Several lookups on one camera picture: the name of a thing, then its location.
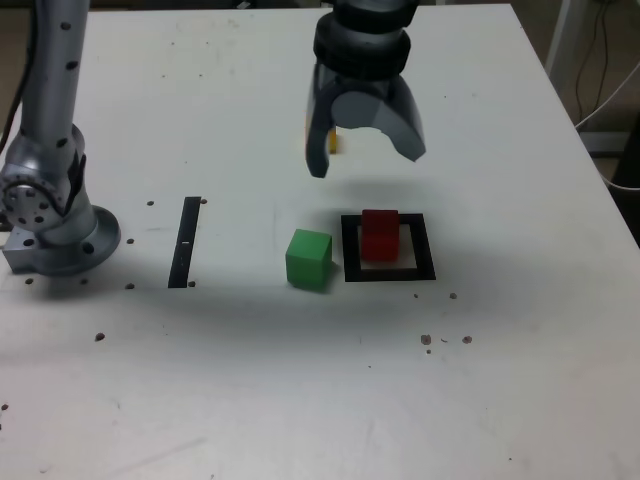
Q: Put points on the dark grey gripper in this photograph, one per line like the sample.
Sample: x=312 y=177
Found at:
x=370 y=85

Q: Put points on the yellow cube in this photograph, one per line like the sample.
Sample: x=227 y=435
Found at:
x=333 y=142

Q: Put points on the red cube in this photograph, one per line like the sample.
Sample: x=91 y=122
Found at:
x=380 y=240

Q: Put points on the green cube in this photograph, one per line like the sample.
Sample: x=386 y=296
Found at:
x=306 y=262

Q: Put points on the black tape square outline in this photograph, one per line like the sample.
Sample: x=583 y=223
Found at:
x=350 y=250

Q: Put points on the black tape strip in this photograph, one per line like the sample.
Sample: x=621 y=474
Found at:
x=184 y=240

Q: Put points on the white furniture post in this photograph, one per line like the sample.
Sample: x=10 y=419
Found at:
x=559 y=35

